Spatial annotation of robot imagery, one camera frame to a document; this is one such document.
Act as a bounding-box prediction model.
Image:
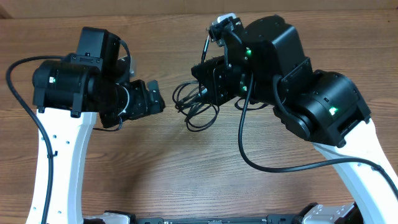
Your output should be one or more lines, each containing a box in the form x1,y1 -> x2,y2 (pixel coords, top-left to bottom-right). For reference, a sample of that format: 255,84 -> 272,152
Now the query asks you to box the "black cable bundle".
172,80 -> 221,133

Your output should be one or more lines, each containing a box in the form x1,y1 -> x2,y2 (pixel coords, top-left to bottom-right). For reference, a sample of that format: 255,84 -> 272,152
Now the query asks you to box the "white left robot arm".
27,27 -> 165,223

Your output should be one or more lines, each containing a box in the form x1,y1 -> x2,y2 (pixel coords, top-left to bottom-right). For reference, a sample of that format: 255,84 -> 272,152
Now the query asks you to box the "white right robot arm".
192,13 -> 397,223

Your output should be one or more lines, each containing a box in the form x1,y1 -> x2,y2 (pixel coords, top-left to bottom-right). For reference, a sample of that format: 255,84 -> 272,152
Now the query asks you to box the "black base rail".
83,202 -> 364,224

